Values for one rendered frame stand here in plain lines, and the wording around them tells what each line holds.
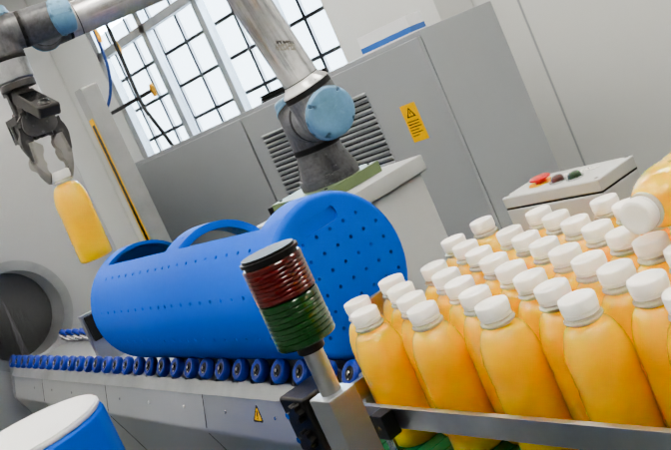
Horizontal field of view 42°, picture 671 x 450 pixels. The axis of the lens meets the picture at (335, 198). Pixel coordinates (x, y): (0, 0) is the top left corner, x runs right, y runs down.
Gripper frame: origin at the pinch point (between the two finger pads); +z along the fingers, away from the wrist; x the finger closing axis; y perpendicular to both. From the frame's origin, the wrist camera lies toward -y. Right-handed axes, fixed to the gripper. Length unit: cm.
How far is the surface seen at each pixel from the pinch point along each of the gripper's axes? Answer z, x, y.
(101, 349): 50, -19, 70
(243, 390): 51, -6, -25
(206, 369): 47.5, -7.4, -11.4
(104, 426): 45, 18, -17
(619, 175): 31, -43, -94
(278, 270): 17, 24, -101
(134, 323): 35.6, -4.7, 6.8
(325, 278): 32, -12, -56
